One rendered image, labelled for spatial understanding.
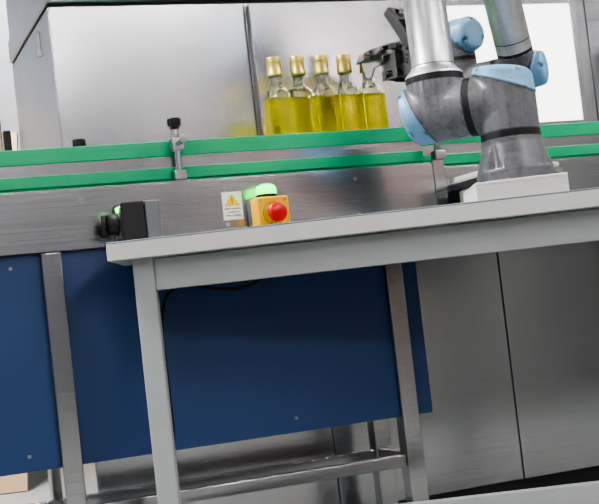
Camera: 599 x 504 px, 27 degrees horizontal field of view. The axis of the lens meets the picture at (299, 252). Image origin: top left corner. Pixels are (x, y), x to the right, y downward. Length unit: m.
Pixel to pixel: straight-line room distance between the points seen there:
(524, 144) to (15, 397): 1.10
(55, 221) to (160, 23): 0.66
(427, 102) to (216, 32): 0.72
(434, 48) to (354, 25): 0.62
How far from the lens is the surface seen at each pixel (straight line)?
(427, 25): 2.52
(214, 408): 2.62
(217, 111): 2.97
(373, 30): 3.13
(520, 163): 2.41
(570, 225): 2.43
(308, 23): 3.07
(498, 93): 2.44
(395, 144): 2.81
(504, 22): 2.63
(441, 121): 2.47
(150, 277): 2.38
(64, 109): 2.89
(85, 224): 2.55
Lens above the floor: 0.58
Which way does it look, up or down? 3 degrees up
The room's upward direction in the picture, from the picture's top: 6 degrees counter-clockwise
